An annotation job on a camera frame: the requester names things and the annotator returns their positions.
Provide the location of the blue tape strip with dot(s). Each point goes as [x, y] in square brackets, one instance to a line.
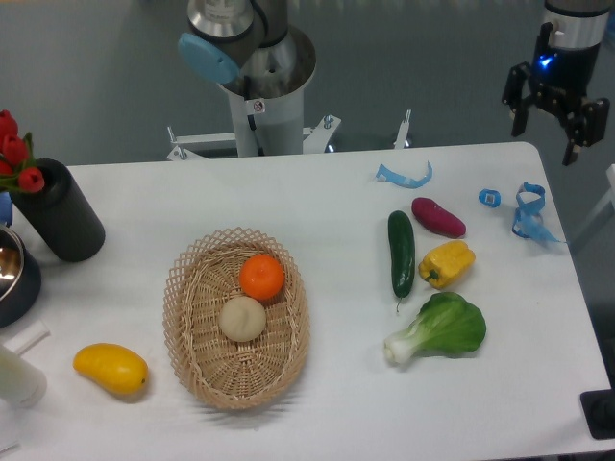
[384, 174]

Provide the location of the purple sweet potato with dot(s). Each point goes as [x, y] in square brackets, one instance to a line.
[437, 219]

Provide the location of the yellow bell pepper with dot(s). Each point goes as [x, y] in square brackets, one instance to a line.
[445, 264]

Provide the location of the orange fruit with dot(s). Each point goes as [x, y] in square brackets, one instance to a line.
[261, 277]

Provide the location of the woven wicker basket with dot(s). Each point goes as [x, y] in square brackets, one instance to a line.
[222, 373]

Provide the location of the white plastic bottle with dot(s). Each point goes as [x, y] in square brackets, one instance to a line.
[22, 384]

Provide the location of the white flat block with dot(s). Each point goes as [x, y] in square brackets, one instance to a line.
[26, 338]

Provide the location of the beige steamed bun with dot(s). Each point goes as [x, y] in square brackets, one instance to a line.
[242, 319]

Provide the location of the yellow mango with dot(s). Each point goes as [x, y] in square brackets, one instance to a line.
[115, 368]

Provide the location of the red tulip flowers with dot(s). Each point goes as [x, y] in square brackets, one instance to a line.
[19, 171]

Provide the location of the black cylindrical vase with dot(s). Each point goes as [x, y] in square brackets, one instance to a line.
[61, 214]

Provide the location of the green bok choy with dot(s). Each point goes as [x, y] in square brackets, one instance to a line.
[446, 323]

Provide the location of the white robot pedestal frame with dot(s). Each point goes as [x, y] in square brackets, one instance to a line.
[272, 127]

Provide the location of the small blue tape roll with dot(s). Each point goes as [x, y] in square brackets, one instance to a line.
[490, 197]

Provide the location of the green cucumber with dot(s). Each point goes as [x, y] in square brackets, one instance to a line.
[402, 253]

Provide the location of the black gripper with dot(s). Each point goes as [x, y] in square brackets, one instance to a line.
[558, 82]

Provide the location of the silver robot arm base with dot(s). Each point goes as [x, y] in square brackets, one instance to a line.
[247, 47]

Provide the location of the black device at table edge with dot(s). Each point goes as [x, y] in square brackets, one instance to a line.
[598, 410]

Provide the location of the crumpled blue tape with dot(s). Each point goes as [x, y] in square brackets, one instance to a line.
[527, 218]

